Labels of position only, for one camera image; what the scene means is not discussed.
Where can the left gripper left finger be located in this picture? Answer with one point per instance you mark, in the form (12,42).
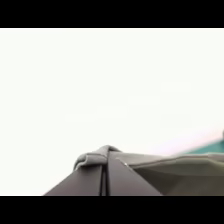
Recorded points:
(85,183)

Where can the brown T-shirt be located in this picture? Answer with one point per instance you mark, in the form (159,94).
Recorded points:
(186,173)

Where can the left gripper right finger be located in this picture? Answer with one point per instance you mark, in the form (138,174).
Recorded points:
(128,181)

